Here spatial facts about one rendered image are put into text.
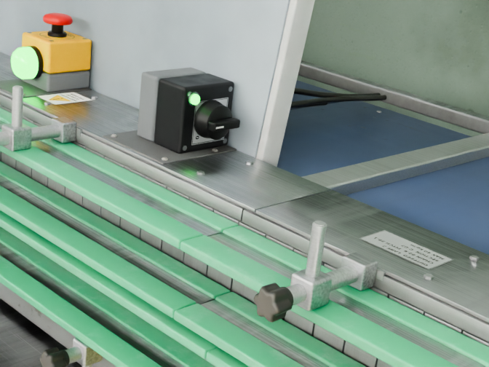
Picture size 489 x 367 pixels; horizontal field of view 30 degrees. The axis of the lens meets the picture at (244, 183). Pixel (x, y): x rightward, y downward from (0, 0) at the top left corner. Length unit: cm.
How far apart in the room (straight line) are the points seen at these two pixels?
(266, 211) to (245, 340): 13
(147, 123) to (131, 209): 18
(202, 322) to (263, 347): 7
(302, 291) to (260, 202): 20
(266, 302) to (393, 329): 11
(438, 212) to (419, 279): 24
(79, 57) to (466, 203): 56
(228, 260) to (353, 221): 15
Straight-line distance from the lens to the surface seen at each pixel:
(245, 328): 89
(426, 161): 117
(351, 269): 80
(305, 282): 76
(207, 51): 112
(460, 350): 75
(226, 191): 95
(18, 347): 127
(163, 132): 107
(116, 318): 108
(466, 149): 125
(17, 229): 111
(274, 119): 106
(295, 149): 119
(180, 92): 104
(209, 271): 98
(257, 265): 83
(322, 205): 95
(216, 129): 103
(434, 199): 108
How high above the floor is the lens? 151
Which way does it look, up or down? 43 degrees down
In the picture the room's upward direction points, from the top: 103 degrees counter-clockwise
